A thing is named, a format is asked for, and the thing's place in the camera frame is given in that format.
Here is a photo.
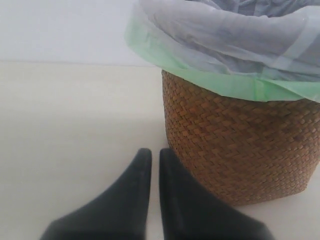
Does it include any woven wicker waste basket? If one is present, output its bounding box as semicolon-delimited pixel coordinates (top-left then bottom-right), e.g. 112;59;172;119
161;71;320;206

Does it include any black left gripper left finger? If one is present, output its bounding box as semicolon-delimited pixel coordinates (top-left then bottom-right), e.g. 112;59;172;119
41;148;152;240

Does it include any white green plastic bin liner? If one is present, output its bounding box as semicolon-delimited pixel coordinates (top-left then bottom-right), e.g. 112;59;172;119
124;0;320;102

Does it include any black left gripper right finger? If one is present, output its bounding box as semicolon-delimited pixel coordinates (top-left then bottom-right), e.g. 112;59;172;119
159;148;272;240

